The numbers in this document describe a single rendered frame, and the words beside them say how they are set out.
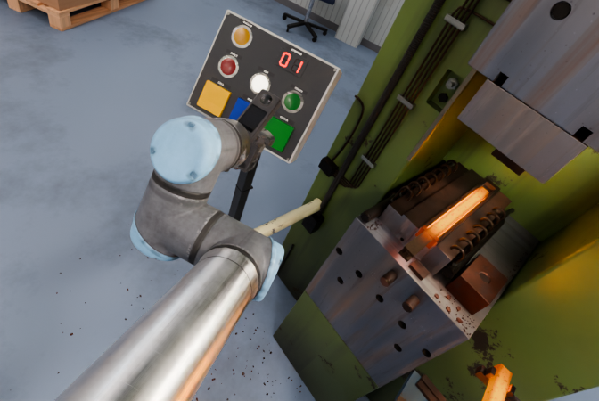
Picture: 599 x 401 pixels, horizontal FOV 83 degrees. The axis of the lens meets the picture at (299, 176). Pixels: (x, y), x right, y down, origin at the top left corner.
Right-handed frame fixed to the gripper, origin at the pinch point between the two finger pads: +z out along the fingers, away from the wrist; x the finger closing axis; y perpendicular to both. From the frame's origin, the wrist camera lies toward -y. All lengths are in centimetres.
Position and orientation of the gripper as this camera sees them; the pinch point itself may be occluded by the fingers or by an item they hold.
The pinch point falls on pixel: (266, 131)
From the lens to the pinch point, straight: 81.8
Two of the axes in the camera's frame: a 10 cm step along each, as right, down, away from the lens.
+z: 2.0, -1.5, 9.7
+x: 8.6, 5.0, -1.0
